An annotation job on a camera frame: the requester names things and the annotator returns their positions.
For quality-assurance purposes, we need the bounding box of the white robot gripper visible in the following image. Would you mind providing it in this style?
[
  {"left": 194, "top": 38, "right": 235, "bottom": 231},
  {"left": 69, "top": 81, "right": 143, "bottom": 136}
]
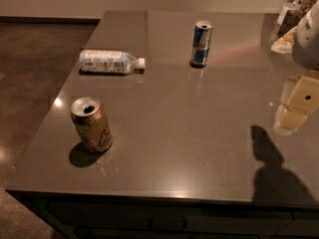
[{"left": 272, "top": 1, "right": 319, "bottom": 135}]

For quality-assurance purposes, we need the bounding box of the blue silver redbull can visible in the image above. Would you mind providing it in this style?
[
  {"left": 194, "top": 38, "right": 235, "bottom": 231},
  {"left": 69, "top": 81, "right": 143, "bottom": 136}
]
[{"left": 190, "top": 20, "right": 213, "bottom": 68}]

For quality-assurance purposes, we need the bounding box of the gold brown soda can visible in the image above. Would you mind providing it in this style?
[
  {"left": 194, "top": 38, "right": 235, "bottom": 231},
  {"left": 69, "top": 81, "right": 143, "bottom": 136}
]
[{"left": 71, "top": 97, "right": 113, "bottom": 153}]

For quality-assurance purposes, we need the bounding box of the tan snack bag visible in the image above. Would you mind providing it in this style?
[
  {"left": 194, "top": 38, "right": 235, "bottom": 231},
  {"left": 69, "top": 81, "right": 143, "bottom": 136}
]
[{"left": 271, "top": 27, "right": 297, "bottom": 54}]

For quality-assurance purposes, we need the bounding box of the clear plastic water bottle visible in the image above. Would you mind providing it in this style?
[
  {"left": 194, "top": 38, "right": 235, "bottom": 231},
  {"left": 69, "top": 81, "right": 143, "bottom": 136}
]
[{"left": 79, "top": 50, "right": 146, "bottom": 75}]

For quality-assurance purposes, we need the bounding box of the dark cabinet drawer front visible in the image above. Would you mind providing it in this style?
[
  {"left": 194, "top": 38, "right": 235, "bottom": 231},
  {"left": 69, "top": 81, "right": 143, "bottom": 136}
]
[{"left": 47, "top": 201, "right": 293, "bottom": 235}]

